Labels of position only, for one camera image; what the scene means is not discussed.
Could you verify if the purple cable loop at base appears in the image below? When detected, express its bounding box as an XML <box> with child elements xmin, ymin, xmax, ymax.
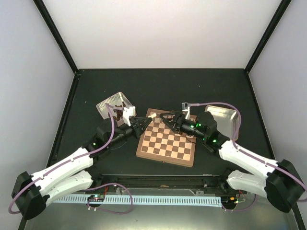
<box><xmin>86</xmin><ymin>183</ymin><xmax>137</xmax><ymax>214</ymax></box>

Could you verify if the small circuit board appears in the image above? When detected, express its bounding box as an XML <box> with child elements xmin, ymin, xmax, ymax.
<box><xmin>87</xmin><ymin>195</ymin><xmax>105</xmax><ymax>202</ymax></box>

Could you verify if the pink embossed tin box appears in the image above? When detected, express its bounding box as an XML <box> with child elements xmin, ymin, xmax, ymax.
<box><xmin>96</xmin><ymin>92</ymin><xmax>132</xmax><ymax>126</ymax></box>

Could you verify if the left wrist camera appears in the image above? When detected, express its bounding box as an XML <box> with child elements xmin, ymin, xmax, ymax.
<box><xmin>122</xmin><ymin>105</ymin><xmax>136</xmax><ymax>126</ymax></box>

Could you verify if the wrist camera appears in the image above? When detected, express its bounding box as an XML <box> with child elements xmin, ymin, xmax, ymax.
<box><xmin>122</xmin><ymin>105</ymin><xmax>136</xmax><ymax>126</ymax></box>
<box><xmin>181</xmin><ymin>102</ymin><xmax>190</xmax><ymax>120</ymax></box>

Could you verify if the light wooden pawn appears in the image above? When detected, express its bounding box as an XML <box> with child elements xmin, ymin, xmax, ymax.
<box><xmin>148</xmin><ymin>113</ymin><xmax>156</xmax><ymax>119</ymax></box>

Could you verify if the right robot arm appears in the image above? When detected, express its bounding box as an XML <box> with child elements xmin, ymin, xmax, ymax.
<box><xmin>160</xmin><ymin>112</ymin><xmax>307</xmax><ymax>213</ymax></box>

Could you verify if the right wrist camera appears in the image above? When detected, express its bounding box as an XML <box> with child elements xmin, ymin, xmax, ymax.
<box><xmin>181</xmin><ymin>102</ymin><xmax>190</xmax><ymax>120</ymax></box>

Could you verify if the black frame post right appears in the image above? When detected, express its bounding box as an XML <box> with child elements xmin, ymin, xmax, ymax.
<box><xmin>245</xmin><ymin>0</ymin><xmax>292</xmax><ymax>74</ymax></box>

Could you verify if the pile of dark chess pieces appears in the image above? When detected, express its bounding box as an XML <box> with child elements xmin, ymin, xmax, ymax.
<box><xmin>111</xmin><ymin>102</ymin><xmax>126</xmax><ymax>121</ymax></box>

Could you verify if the yellow tin box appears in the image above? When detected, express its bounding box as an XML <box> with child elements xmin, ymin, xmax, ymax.
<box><xmin>205</xmin><ymin>105</ymin><xmax>240</xmax><ymax>141</ymax></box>

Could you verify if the wooden chess board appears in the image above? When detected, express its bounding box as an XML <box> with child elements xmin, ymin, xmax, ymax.
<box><xmin>136</xmin><ymin>108</ymin><xmax>196</xmax><ymax>167</ymax></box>

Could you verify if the light blue slotted cable duct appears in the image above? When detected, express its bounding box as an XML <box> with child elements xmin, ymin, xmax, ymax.
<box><xmin>55</xmin><ymin>194</ymin><xmax>222</xmax><ymax>207</ymax></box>

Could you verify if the black frame post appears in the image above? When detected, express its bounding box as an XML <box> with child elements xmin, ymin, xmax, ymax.
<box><xmin>245</xmin><ymin>0</ymin><xmax>292</xmax><ymax>74</ymax></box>
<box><xmin>33</xmin><ymin>0</ymin><xmax>78</xmax><ymax>74</ymax></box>

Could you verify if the black frame post left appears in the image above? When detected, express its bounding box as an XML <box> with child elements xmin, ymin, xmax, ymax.
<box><xmin>33</xmin><ymin>0</ymin><xmax>78</xmax><ymax>74</ymax></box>

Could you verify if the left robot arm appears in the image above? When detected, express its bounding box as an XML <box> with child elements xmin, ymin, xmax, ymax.
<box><xmin>12</xmin><ymin>115</ymin><xmax>154</xmax><ymax>220</ymax></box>

